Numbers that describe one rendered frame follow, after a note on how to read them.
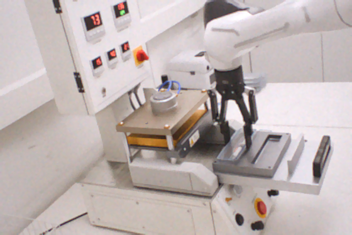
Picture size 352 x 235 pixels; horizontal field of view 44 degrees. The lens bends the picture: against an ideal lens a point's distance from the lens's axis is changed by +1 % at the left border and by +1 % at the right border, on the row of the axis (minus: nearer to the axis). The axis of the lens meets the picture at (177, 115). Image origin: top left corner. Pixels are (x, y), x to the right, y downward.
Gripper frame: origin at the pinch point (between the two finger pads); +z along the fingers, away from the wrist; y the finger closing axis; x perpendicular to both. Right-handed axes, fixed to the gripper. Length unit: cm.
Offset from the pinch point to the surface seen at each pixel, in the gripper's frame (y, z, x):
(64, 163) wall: -75, 19, 3
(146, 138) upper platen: -23.4, -2.9, -10.5
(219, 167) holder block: -1.9, 4.6, -10.2
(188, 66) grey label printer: -60, 10, 89
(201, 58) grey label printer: -53, 7, 91
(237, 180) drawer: 3.1, 7.5, -11.2
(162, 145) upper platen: -18.4, -1.0, -10.5
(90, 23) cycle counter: -34, -36, -9
